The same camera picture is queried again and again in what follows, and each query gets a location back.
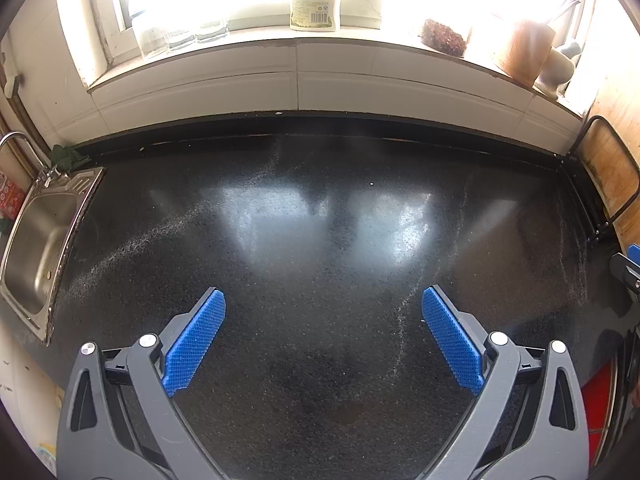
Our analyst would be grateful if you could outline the white mortar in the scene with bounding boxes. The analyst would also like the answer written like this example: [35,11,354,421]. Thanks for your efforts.
[534,47,576,100]

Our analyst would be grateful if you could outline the wooden utensil holder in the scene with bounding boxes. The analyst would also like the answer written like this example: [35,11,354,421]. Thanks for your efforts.
[492,20,557,88]

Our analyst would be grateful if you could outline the steel sink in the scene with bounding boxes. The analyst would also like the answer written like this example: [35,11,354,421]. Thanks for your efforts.
[0,166,107,345]

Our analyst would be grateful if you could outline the bundle of kitchen utensils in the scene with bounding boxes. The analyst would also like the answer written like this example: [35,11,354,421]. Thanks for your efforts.
[547,0,583,26]

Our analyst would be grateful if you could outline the chrome faucet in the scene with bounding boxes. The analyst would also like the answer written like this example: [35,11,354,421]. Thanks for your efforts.
[0,131,68,181]

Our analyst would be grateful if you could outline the red bucket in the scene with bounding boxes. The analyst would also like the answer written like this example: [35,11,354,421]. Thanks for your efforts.
[580,362,626,466]

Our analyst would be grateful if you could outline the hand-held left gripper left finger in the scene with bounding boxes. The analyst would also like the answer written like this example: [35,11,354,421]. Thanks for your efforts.
[56,287,236,480]

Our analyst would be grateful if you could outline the wooden board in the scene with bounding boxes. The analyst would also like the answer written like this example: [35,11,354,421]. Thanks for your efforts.
[582,60,640,251]

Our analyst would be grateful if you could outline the white plastic bottle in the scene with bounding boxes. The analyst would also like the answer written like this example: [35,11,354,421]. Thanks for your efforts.
[289,0,342,32]

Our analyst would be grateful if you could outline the dark green cloth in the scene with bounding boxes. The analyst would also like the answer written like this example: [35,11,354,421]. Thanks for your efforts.
[50,144,91,171]

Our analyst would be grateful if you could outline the red patterned bottle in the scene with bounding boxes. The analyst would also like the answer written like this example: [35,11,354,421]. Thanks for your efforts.
[0,170,26,221]

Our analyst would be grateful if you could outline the clear drinking glass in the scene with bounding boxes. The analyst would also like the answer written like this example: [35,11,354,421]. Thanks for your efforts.
[165,22,198,53]
[132,20,168,58]
[196,19,230,43]

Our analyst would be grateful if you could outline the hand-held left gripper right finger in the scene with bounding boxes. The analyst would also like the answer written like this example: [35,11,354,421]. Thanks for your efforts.
[421,285,591,480]

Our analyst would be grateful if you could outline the black metal frame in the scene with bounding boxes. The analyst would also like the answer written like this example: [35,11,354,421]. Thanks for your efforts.
[565,115,640,243]

